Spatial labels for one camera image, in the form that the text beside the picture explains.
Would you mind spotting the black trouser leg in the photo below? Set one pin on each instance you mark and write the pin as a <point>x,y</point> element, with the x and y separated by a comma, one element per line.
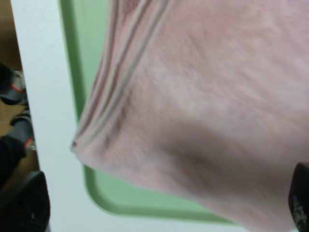
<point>11,152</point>

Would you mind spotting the pink terry towel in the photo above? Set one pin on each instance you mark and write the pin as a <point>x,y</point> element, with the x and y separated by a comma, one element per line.
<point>206,100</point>

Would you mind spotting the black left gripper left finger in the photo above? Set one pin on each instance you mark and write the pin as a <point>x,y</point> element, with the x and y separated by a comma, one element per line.
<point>25,207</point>

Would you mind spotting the grey shoe lower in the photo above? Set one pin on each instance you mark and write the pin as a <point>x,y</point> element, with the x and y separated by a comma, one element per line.
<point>22,129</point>

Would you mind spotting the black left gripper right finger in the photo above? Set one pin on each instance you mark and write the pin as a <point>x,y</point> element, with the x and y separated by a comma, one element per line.
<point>298,199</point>

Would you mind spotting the light green plastic tray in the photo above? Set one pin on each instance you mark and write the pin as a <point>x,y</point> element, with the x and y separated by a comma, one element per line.
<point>84,25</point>

